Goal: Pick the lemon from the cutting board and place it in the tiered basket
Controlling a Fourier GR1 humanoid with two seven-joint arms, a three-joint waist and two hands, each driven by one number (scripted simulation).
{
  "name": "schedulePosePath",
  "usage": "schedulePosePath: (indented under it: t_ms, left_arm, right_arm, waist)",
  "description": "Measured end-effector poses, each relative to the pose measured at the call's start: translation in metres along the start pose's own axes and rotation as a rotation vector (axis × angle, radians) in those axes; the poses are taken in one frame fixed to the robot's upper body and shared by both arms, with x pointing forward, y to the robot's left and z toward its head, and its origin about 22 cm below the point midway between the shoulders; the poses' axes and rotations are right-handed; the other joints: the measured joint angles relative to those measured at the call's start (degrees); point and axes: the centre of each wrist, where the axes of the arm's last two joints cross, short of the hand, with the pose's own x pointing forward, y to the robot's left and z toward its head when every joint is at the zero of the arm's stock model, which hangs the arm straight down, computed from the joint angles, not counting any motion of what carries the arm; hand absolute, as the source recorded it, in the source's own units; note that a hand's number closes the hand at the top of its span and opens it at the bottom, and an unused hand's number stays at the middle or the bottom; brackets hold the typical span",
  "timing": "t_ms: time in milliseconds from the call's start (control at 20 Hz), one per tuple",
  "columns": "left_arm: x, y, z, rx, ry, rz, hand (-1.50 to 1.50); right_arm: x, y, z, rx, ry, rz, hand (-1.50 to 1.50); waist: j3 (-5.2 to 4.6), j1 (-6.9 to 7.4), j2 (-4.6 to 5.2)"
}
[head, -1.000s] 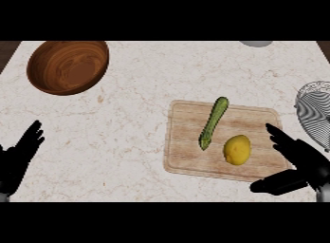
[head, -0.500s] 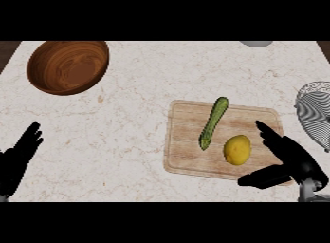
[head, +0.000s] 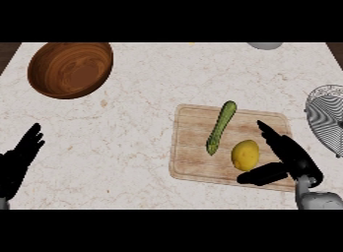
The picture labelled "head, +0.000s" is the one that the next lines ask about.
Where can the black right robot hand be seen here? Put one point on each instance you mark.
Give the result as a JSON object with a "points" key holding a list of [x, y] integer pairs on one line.
{"points": [[291, 154]]}

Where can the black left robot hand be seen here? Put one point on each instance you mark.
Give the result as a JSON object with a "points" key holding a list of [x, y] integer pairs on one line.
{"points": [[9, 167]]}

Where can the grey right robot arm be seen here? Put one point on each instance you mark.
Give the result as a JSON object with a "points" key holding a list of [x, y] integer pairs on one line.
{"points": [[317, 198]]}

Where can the yellow lemon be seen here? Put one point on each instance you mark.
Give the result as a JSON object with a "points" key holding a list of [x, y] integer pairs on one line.
{"points": [[245, 155]]}

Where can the pale wooden cutting board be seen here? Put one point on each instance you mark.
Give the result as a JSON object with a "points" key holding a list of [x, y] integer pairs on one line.
{"points": [[218, 154]]}

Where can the green cucumber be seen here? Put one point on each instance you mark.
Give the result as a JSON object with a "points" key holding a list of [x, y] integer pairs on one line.
{"points": [[221, 127]]}

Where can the brown wooden bowl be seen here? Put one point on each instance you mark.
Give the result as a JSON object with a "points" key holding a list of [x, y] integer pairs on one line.
{"points": [[70, 69]]}

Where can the pale grey round object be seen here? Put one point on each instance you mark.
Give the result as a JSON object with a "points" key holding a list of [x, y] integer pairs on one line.
{"points": [[265, 45]]}

